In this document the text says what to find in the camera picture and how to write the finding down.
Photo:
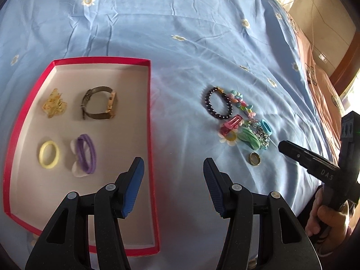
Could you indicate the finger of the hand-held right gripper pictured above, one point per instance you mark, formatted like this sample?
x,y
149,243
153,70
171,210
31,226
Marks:
x,y
312,154
306,164

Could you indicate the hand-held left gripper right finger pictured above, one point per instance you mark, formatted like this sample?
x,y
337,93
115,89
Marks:
x,y
211,182

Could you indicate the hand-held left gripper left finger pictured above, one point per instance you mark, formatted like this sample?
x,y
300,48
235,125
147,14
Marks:
x,y
134,180

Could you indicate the pink hair clip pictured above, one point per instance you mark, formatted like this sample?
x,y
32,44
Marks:
x,y
229,125

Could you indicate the red cardboard tray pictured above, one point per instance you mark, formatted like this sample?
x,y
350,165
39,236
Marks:
x,y
121,95

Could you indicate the person's right hand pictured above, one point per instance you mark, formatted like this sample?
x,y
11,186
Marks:
x,y
330,219

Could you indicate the orange printed bed sheet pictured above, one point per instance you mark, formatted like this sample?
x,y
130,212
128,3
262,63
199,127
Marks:
x,y
317,90

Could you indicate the gold mesh-band wristwatch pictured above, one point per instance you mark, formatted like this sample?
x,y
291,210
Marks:
x,y
89,95

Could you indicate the yellow hair claw clip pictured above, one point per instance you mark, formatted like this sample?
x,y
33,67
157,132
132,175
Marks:
x,y
54,104

